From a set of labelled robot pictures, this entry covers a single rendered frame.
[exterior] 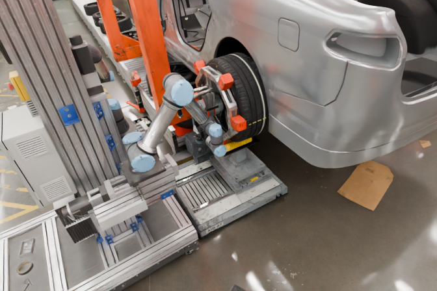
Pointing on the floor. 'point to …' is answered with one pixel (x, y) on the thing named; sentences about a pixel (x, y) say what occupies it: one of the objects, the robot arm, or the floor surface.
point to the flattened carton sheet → (367, 184)
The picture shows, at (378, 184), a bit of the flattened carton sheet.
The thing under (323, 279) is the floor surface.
